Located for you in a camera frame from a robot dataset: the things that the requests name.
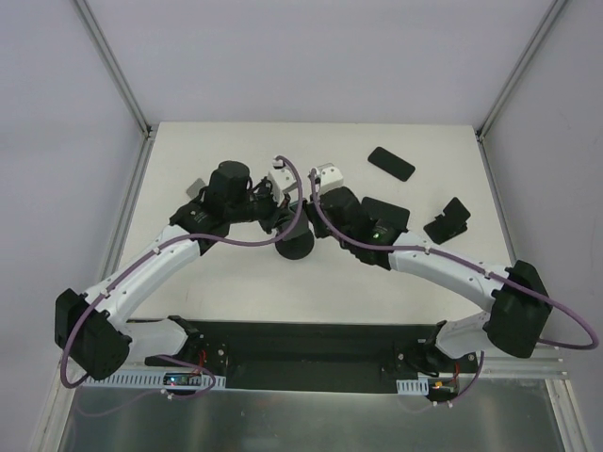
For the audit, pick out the white cable duct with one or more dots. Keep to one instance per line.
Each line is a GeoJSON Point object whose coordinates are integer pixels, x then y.
{"type": "Point", "coordinates": [138, 379]}
{"type": "Point", "coordinates": [424, 386]}

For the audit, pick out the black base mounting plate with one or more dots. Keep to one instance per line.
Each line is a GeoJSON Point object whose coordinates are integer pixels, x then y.
{"type": "Point", "coordinates": [338, 358]}

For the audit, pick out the silver folding phone stand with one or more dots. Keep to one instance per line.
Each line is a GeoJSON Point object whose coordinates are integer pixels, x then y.
{"type": "Point", "coordinates": [195, 188]}

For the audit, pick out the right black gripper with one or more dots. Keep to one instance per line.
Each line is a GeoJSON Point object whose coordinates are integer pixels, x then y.
{"type": "Point", "coordinates": [318, 218]}

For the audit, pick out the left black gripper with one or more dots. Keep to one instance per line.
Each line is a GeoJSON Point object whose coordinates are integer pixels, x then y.
{"type": "Point", "coordinates": [271, 217]}

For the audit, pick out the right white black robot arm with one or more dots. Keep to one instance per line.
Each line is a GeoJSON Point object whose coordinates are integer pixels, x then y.
{"type": "Point", "coordinates": [513, 310]}

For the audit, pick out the aluminium frame post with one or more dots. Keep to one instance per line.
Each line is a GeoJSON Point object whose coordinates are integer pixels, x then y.
{"type": "Point", "coordinates": [114, 70]}
{"type": "Point", "coordinates": [520, 68]}

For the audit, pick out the right aluminium frame post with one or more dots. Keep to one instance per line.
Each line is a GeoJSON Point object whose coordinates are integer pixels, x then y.
{"type": "Point", "coordinates": [520, 68]}

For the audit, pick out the right white cable duct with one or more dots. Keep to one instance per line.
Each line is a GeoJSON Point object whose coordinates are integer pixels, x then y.
{"type": "Point", "coordinates": [424, 386]}

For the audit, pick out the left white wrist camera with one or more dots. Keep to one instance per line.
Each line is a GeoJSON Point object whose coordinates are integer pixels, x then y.
{"type": "Point", "coordinates": [281, 179]}

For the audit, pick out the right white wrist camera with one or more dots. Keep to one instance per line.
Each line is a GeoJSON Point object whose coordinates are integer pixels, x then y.
{"type": "Point", "coordinates": [326, 178]}

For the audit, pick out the left aluminium frame post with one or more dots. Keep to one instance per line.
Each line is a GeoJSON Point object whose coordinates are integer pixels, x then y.
{"type": "Point", "coordinates": [114, 70]}

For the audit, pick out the left white cable duct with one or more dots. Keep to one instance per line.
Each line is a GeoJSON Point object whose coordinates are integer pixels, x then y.
{"type": "Point", "coordinates": [138, 379]}

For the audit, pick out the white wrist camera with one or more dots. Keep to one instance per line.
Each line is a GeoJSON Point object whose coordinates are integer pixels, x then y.
{"type": "Point", "coordinates": [281, 179]}
{"type": "Point", "coordinates": [326, 178]}

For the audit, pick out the black phone far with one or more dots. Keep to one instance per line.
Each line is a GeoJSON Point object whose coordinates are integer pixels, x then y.
{"type": "Point", "coordinates": [391, 164]}

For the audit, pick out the black phone blue edge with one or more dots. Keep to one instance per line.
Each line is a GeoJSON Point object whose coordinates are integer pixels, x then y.
{"type": "Point", "coordinates": [392, 214]}

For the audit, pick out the black folding phone stand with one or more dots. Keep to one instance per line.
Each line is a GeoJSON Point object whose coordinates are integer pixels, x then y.
{"type": "Point", "coordinates": [449, 224]}

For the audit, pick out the black round-base phone stand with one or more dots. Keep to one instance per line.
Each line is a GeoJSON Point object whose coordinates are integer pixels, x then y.
{"type": "Point", "coordinates": [296, 248]}

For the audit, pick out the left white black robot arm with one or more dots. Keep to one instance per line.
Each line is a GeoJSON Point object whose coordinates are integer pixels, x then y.
{"type": "Point", "coordinates": [93, 328]}

